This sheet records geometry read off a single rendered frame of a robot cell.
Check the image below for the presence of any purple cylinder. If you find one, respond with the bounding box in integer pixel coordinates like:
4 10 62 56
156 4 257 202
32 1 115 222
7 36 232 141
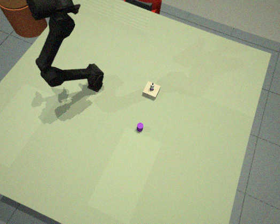
137 123 143 132

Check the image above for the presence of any cream square block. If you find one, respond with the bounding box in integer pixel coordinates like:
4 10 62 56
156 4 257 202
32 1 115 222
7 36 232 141
142 81 161 100

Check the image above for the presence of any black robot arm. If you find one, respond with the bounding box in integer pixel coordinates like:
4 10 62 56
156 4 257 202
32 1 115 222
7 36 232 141
26 0 104 92

